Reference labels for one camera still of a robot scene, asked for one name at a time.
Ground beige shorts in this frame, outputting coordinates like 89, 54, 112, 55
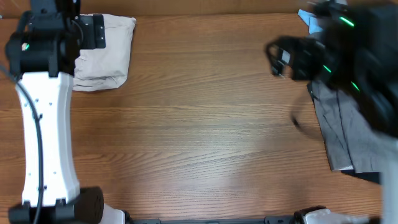
73, 14, 136, 92

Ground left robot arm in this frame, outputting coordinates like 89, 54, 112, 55
4, 0, 129, 224

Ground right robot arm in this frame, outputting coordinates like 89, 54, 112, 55
264, 1, 397, 138

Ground light blue garment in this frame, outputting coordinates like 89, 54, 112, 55
298, 9, 323, 34

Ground grey shorts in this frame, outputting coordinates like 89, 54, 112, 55
307, 81, 382, 173

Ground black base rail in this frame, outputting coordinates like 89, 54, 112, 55
126, 215, 295, 224

